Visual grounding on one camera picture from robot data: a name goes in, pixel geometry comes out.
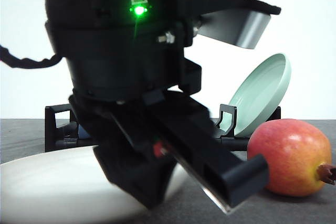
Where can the black plate rack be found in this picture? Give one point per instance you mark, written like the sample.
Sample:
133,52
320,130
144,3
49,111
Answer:
60,131

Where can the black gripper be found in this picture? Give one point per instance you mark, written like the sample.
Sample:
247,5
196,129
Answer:
131,78

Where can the black braided cable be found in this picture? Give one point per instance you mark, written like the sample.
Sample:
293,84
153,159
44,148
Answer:
15,62

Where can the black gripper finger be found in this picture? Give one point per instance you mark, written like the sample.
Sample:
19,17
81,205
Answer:
131,163
192,138

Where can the green plate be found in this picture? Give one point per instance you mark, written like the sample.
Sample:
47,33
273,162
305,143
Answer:
258,96

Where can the red yellow pomegranate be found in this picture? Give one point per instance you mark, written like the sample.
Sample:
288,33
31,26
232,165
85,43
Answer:
298,155

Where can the white plate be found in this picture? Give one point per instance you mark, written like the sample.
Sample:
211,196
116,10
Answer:
68,185

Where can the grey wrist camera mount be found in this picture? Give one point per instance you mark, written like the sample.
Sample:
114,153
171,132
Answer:
242,22

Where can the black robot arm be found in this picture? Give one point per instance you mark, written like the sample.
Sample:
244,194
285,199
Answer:
122,10

